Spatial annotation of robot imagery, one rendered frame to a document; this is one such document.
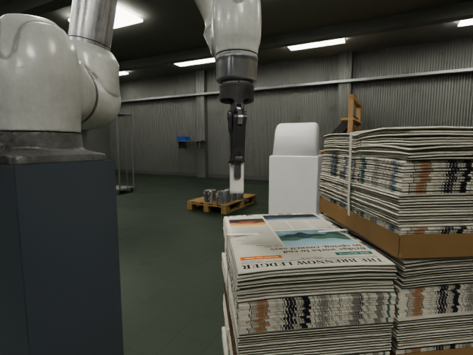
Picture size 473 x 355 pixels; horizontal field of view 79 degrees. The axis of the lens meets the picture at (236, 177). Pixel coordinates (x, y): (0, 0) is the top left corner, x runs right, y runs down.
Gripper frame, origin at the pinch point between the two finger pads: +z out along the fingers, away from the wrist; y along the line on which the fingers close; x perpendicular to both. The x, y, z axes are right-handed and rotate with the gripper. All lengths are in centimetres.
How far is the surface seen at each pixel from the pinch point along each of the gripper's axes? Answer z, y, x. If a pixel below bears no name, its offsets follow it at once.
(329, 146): -7.0, 12.6, -27.4
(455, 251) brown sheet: 11.3, -20.0, -36.1
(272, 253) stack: 13.1, -12.5, -5.2
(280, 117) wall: -87, 753, -216
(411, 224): 6.4, -18.8, -28.4
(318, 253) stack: 13.1, -13.3, -14.0
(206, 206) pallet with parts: 87, 381, 2
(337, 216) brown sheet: 11.0, 5.1, -26.7
